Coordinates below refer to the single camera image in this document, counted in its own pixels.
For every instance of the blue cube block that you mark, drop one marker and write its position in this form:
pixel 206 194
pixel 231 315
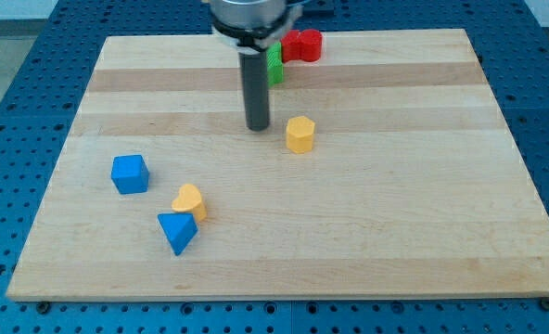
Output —
pixel 129 174

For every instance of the red cylinder block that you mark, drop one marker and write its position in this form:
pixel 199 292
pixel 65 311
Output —
pixel 310 45

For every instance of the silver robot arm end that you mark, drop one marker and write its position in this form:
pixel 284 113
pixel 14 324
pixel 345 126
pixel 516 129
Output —
pixel 252 26

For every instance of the green block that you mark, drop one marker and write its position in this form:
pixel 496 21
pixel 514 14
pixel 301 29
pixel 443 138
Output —
pixel 275 67

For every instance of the yellow heart block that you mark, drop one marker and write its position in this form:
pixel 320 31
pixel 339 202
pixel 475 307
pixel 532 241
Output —
pixel 189 199

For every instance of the yellow hexagon block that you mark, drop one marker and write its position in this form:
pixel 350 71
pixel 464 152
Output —
pixel 300 134

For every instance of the wooden board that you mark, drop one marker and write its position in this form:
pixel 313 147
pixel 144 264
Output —
pixel 414 189

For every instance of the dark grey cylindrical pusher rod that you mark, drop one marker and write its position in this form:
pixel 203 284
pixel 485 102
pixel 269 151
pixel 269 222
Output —
pixel 254 79

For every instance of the blue triangle block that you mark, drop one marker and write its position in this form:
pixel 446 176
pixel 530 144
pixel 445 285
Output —
pixel 179 228

